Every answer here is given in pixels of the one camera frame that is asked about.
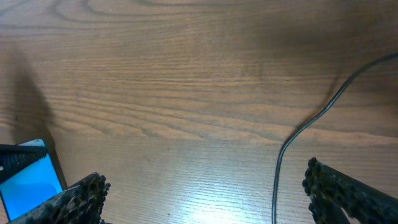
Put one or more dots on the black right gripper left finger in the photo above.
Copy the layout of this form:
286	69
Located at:
81	203

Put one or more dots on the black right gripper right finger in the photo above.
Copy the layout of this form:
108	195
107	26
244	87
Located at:
336	197

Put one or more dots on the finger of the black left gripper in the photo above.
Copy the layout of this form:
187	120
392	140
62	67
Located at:
15	158

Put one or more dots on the blue Galaxy smartphone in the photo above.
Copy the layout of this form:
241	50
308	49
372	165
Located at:
33	185

